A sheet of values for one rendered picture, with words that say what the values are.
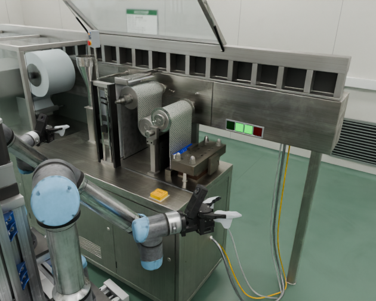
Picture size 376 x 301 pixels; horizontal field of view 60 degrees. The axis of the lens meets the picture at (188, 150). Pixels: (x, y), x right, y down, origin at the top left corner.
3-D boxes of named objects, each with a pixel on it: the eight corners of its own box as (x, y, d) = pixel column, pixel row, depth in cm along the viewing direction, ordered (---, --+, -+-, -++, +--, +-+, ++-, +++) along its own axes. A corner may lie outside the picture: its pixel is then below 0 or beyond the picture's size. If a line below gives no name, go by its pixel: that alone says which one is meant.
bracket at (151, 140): (147, 174, 205) (145, 128, 193) (153, 170, 210) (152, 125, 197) (153, 176, 203) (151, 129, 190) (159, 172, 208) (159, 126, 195)
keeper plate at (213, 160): (207, 174, 204) (208, 158, 200) (215, 168, 212) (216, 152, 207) (210, 175, 203) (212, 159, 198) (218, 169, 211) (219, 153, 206)
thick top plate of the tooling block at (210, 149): (170, 168, 197) (170, 159, 195) (205, 147, 228) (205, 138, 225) (193, 176, 189) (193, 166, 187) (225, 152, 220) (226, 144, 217)
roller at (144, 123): (138, 134, 207) (137, 116, 202) (163, 123, 227) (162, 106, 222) (153, 138, 202) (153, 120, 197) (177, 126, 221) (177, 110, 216)
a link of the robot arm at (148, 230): (131, 235, 110) (130, 214, 106) (162, 228, 114) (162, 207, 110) (137, 251, 103) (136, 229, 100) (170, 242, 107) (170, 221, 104)
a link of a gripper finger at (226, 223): (241, 227, 112) (214, 224, 114) (242, 211, 110) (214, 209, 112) (240, 232, 109) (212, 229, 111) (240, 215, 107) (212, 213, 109)
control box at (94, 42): (86, 46, 209) (85, 30, 205) (96, 46, 212) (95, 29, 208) (90, 48, 204) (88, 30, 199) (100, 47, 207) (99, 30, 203)
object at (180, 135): (169, 157, 200) (169, 128, 192) (190, 144, 218) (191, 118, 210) (169, 157, 200) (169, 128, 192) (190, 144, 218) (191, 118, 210)
